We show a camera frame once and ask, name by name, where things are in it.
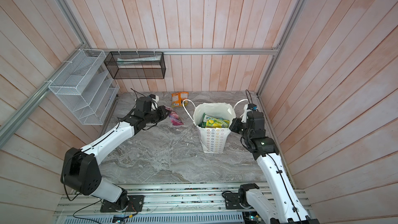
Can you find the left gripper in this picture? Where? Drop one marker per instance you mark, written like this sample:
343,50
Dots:
161,109

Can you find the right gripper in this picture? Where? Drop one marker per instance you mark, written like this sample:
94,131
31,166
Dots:
237,123

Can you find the purple Fox's candy bag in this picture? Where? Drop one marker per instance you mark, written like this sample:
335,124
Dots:
174,117

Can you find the orange snack bag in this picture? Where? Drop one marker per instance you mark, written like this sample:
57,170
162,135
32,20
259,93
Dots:
178,99

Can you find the green yellow Fox's candy bag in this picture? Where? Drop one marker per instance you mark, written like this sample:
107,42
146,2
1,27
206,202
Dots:
212,122

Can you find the white printed paper bag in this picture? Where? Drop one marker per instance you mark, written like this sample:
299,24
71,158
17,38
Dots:
213,140

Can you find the green spring tea candy bag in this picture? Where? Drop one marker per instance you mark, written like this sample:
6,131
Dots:
203,122

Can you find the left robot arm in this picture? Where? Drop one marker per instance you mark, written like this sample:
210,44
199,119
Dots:
81,166

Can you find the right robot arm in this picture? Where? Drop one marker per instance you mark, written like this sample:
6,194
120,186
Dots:
287,208

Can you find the black mesh basket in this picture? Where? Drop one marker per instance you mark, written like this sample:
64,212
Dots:
136,64

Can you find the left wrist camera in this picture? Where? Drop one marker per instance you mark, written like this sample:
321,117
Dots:
154,99

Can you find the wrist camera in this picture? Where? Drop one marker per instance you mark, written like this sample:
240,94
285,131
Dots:
250,107
154,99

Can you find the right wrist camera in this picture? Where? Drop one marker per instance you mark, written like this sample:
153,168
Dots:
250,107

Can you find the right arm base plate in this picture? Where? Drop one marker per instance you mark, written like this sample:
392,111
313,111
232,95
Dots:
232,200

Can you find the aluminium frame crossbar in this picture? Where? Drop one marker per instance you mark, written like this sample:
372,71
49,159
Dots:
202,51

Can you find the aluminium mounting rail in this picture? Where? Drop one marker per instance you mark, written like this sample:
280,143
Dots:
160,198

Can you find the white wire mesh shelf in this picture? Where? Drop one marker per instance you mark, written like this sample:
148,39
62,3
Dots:
88,93

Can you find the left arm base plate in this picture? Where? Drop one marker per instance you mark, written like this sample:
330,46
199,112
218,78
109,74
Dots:
129,203

